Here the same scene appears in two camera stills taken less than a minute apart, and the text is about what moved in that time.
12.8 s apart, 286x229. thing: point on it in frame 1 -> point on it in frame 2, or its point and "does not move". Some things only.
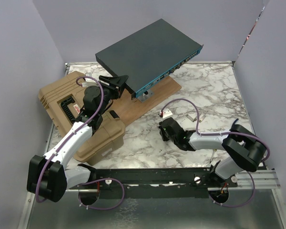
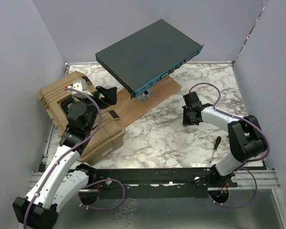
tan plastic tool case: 62,101 does not move
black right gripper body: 165,137 -> 187,118
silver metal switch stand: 145,97 does not move
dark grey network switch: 148,54 does not move
